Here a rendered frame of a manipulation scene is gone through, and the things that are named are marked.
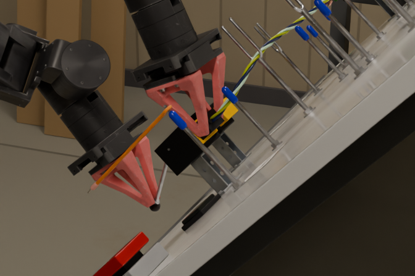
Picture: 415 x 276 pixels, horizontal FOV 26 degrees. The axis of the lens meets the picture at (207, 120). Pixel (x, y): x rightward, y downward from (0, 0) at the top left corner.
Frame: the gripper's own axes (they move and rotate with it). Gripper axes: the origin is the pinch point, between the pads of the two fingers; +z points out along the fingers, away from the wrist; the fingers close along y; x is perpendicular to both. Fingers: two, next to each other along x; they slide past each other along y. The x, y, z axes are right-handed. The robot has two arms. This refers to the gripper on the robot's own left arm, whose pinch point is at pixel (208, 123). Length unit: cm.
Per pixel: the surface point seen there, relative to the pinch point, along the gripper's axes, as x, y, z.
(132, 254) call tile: -3.2, -23.3, 4.0
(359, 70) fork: -20.7, -2.2, -1.5
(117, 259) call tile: -3.0, -25.1, 3.4
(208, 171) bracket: 2.1, -1.0, 5.2
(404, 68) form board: -35.7, -26.9, -6.7
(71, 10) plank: 178, 191, -11
